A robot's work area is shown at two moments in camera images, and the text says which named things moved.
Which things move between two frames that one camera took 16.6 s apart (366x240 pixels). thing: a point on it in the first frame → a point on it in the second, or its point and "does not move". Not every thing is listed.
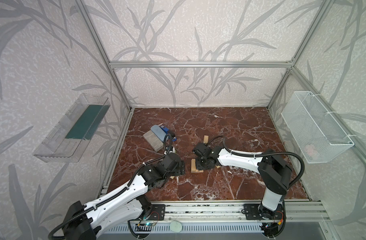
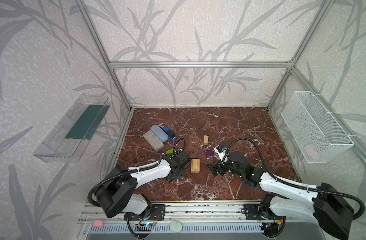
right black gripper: x=198 y=153 → x=220 y=167
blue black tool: x=167 y=131 does not move
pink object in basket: x=310 y=151 does not move
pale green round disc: x=175 y=226 does not move
